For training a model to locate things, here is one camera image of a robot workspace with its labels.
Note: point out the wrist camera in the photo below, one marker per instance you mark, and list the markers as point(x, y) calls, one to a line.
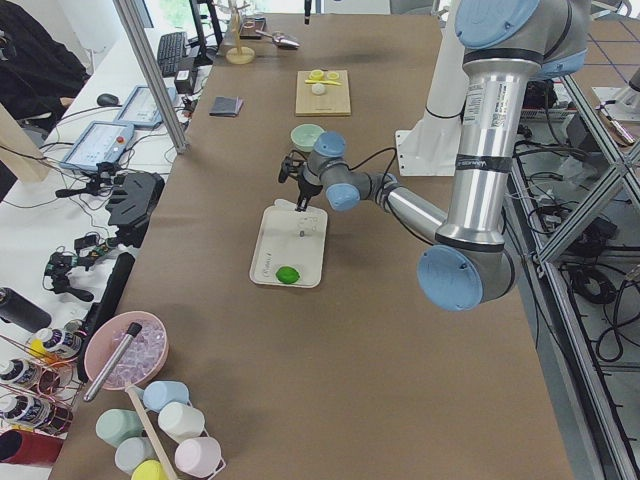
point(290, 168)

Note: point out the green cup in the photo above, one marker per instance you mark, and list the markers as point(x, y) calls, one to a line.
point(114, 426)

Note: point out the computer mouse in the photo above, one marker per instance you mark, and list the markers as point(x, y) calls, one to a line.
point(107, 100)

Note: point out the metal muddler rod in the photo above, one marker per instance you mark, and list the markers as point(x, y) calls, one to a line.
point(112, 362)

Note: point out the cream rabbit tray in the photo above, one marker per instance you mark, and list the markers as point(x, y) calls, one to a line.
point(290, 238)

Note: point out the black bottle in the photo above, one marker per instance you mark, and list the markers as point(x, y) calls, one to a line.
point(21, 312)

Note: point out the white cup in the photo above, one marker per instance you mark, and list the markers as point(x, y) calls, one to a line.
point(181, 422)

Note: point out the lemon slice stack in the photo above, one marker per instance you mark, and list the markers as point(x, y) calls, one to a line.
point(315, 76)

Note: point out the grey folded cloth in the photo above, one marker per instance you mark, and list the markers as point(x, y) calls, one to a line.
point(226, 106)

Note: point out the yellow cup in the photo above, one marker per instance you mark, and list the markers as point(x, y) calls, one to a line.
point(149, 470)

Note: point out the far teach pendant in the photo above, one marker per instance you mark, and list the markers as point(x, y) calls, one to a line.
point(140, 109)

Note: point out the wooden mug tree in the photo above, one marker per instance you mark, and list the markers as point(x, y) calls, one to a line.
point(240, 54)

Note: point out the aluminium frame post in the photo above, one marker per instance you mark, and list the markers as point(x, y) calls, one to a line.
point(133, 27)

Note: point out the blue cup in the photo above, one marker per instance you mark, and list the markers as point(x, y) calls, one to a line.
point(160, 393)

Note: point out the near teach pendant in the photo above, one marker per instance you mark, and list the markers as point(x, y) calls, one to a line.
point(100, 142)

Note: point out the mint green bowl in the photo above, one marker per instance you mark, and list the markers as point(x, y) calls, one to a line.
point(304, 136)

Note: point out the pink bowl with ice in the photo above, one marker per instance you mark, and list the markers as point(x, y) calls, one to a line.
point(143, 358)

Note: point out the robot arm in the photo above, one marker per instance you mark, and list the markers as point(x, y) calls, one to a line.
point(490, 52)
point(307, 11)

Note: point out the black keyboard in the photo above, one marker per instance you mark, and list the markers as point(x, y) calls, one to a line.
point(170, 51)

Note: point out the wooden cutting board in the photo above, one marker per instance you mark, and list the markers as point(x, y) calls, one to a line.
point(335, 102)

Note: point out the red cup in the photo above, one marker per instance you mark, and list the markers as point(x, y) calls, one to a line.
point(28, 448)

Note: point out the grey cup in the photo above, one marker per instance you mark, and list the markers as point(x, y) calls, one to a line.
point(132, 452)

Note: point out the white pedestal column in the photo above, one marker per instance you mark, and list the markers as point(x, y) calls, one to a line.
point(430, 148)

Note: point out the teach pendant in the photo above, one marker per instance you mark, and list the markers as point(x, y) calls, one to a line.
point(100, 142)
point(140, 109)

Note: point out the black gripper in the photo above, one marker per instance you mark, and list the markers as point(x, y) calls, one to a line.
point(303, 189)

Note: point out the green lime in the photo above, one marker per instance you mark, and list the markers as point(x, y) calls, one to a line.
point(287, 275)

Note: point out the seated person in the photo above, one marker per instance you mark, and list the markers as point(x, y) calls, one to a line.
point(40, 77)

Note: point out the metal scoop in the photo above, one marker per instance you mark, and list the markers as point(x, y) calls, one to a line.
point(281, 40)

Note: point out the pink cup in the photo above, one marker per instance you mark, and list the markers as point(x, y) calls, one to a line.
point(199, 457)

